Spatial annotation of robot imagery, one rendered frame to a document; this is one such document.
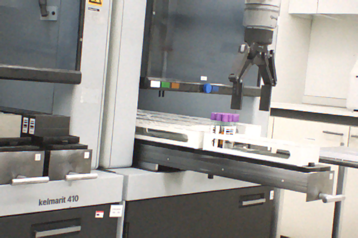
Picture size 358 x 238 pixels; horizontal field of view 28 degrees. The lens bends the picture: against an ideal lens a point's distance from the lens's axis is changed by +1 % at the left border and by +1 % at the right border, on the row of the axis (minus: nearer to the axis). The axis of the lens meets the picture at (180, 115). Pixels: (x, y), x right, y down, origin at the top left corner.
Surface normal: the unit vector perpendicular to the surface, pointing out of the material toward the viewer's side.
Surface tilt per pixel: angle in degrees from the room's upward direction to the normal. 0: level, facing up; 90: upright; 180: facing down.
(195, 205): 90
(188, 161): 90
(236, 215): 90
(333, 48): 90
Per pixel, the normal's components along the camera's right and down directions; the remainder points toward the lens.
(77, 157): 0.78, 0.11
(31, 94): -0.62, -0.02
